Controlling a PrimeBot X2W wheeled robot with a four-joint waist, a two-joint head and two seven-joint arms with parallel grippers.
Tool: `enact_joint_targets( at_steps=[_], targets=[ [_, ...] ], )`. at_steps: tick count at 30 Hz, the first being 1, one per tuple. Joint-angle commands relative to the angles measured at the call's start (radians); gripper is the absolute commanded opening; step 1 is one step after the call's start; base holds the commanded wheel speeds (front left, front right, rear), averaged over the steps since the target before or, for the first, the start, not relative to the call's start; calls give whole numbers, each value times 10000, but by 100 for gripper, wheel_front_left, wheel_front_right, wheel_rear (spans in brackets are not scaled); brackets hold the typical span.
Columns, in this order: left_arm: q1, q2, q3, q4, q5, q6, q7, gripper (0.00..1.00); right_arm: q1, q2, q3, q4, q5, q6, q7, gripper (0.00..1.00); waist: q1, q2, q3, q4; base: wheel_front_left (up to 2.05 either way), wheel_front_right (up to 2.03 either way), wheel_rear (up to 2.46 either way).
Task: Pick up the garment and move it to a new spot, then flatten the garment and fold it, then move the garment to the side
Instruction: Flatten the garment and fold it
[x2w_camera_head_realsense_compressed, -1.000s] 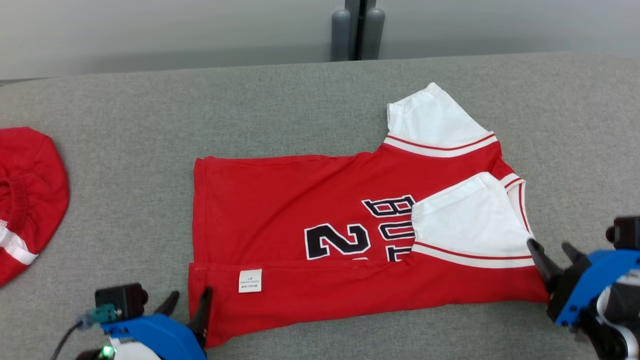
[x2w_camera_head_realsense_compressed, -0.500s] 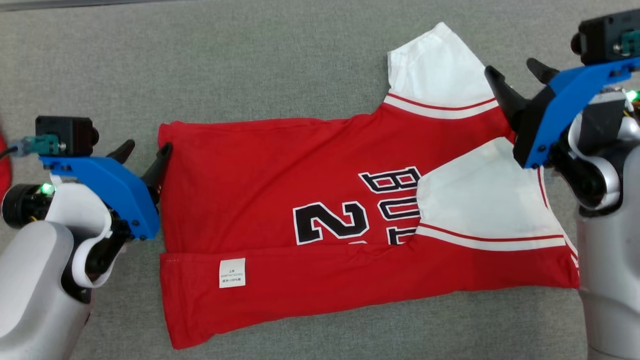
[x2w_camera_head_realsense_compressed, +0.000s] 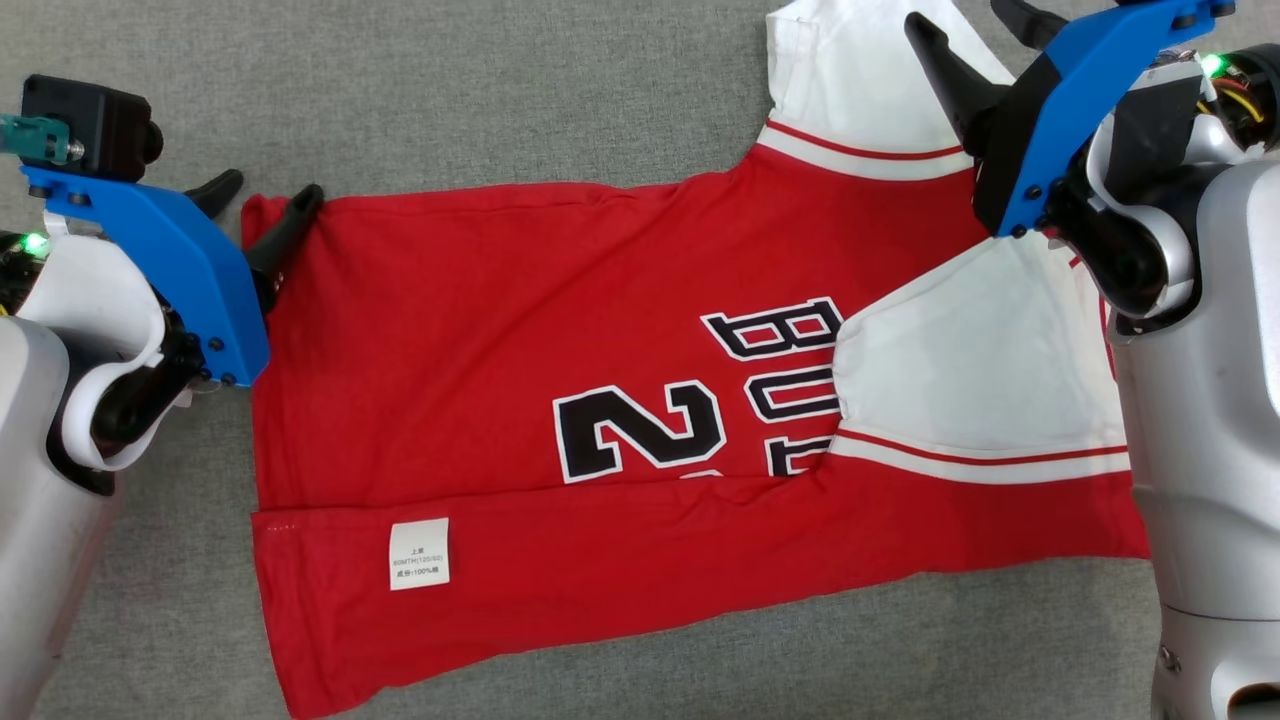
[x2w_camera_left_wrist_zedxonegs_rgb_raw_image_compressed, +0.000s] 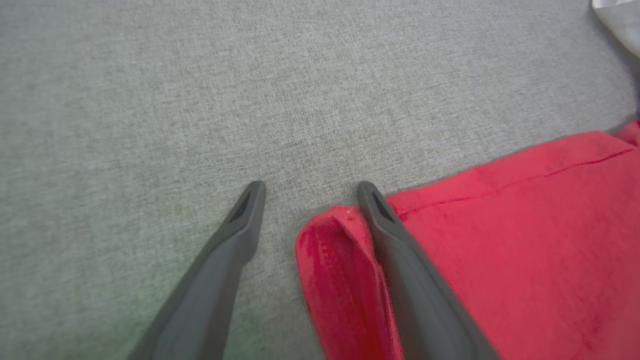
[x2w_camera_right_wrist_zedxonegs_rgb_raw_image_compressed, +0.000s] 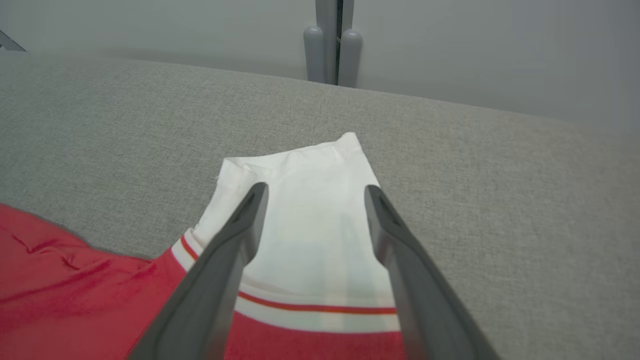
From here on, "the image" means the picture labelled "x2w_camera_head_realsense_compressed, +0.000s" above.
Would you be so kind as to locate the teal left camera connector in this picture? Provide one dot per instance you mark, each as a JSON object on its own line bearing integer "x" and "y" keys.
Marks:
{"x": 35, "y": 138}

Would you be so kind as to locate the red white basketball jersey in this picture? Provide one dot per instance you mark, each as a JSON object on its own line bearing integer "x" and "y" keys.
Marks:
{"x": 500, "y": 400}

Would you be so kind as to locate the blue left camera mount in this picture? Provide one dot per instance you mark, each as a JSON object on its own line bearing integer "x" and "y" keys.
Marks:
{"x": 190, "y": 270}

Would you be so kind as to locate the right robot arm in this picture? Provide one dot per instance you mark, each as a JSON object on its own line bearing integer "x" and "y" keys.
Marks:
{"x": 1210, "y": 450}

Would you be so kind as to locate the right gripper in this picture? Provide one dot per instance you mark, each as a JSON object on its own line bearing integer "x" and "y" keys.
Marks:
{"x": 1150, "y": 130}

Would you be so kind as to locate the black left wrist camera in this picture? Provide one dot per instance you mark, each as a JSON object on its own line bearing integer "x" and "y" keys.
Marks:
{"x": 90, "y": 125}

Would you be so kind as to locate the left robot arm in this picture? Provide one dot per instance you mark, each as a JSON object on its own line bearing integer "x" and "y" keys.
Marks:
{"x": 40, "y": 560}

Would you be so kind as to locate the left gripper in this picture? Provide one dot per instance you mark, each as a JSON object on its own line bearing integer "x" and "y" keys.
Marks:
{"x": 110, "y": 300}

